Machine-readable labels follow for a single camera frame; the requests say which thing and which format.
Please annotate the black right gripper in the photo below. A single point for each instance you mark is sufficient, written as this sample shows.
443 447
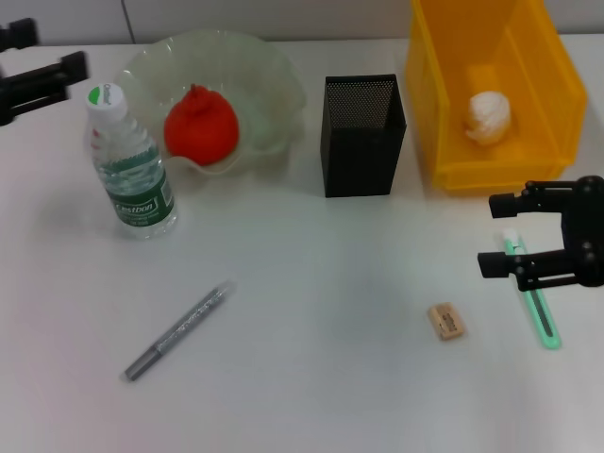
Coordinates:
585 222

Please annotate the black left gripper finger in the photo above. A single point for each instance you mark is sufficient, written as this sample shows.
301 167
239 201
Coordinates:
19 34
73 67

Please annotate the green utility knife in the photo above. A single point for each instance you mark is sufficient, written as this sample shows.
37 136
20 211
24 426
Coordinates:
542 316

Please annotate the beige eraser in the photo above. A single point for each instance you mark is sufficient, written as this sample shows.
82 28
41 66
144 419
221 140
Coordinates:
447 322

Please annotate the white paper ball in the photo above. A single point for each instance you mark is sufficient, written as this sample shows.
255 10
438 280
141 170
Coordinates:
488 118

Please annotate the clear water bottle green label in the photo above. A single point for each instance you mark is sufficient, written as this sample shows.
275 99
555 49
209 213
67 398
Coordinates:
137 189

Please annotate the orange fruit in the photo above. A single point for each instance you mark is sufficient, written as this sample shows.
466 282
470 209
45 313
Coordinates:
203 127

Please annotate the grey marker pen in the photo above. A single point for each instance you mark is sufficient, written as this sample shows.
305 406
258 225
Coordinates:
179 330

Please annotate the black mesh pen holder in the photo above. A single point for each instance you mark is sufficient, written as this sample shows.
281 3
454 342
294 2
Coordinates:
363 160

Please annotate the green glass fruit plate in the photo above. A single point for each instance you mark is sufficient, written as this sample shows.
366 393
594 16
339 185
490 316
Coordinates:
264 85

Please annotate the yellow plastic bin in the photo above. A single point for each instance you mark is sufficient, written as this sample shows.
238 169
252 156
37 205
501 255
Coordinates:
542 156

